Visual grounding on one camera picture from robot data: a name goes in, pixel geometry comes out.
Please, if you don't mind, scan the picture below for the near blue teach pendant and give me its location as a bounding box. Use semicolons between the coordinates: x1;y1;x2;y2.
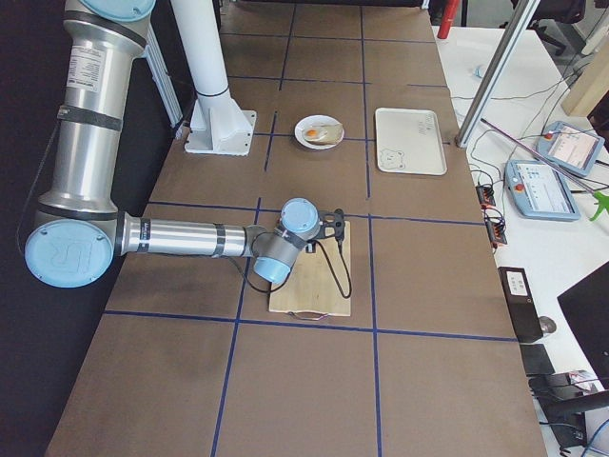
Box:
504;160;580;222

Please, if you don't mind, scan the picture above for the cream bear serving tray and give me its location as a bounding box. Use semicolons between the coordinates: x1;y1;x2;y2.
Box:
375;108;447;176

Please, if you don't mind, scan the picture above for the red cylinder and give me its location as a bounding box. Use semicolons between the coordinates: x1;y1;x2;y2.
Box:
437;0;461;40

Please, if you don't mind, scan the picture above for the wooden cutting board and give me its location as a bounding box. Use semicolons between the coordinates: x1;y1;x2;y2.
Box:
268;222;351;319

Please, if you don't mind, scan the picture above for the bread slice on plate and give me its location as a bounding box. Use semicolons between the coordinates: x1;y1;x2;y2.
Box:
317;124;344;145

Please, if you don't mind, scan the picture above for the white camera mast base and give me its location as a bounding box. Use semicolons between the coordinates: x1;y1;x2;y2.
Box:
171;0;257;156

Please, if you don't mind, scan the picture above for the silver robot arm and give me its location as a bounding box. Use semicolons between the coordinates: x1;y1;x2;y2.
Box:
25;1;345;288

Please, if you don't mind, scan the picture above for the blue teach pendant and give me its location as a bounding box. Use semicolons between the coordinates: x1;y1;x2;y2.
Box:
537;121;604;177
504;160;580;222

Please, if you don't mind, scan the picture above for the fried egg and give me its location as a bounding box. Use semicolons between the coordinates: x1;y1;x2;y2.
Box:
303;126;328;144

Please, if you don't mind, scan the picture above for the aluminium frame post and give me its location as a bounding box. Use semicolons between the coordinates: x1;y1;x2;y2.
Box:
456;0;540;149

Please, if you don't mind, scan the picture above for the far blue teach pendant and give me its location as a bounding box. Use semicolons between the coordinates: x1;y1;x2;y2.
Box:
537;121;604;177

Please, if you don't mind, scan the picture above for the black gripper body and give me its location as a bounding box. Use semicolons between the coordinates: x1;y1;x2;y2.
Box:
317;209;345;241

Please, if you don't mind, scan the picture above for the black power box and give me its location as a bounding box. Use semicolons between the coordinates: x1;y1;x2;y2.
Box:
498;267;543;344

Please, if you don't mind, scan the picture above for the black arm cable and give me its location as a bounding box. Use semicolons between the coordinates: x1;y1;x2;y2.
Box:
226;236;354;299

